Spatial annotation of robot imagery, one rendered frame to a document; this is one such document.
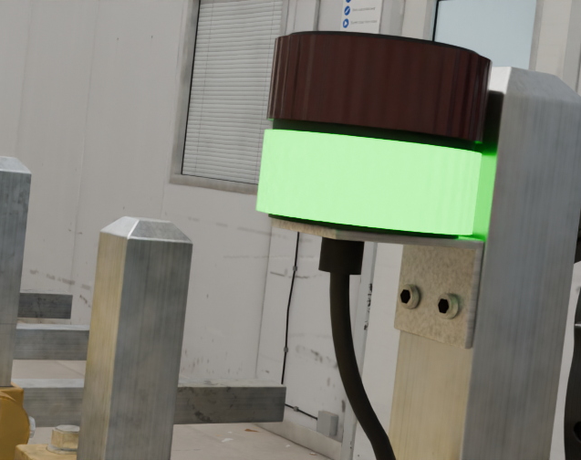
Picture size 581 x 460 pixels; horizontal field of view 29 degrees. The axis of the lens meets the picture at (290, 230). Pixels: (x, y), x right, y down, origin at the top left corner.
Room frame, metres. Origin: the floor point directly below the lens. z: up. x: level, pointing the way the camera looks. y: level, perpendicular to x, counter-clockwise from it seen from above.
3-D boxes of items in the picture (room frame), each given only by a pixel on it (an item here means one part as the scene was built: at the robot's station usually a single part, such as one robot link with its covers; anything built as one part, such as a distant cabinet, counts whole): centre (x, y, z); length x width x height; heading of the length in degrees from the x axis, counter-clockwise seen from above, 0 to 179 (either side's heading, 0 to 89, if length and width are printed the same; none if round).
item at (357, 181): (0.32, -0.02, 1.14); 0.06 x 0.06 x 0.02
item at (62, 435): (0.62, 0.11, 0.98); 0.02 x 0.02 x 0.01
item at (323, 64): (0.32, -0.02, 1.16); 0.06 x 0.06 x 0.02
